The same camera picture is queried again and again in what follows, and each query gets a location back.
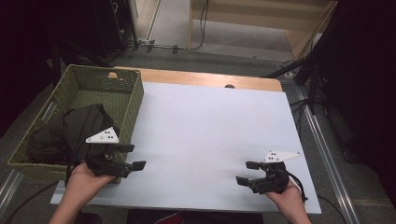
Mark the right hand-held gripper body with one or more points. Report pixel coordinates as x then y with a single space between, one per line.
274 179

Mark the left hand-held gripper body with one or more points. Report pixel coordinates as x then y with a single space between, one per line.
102 137

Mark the dark pleated skirt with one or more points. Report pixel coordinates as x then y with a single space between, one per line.
74 124

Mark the green woven basket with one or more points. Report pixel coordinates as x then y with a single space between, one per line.
93 96

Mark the person's right hand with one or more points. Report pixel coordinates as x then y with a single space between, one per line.
289 200

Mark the person's left hand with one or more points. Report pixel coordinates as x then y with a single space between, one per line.
82 183

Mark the white board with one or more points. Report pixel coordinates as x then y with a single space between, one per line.
202 140

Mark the black equipment rack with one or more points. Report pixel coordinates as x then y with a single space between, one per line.
112 25

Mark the black stand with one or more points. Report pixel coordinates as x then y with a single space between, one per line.
313 68

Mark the dark curtain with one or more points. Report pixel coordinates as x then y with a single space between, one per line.
28 46
367 77

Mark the light wooden cabinet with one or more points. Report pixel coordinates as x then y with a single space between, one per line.
249 18

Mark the metal floor rail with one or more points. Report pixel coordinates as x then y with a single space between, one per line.
330 168
9 189

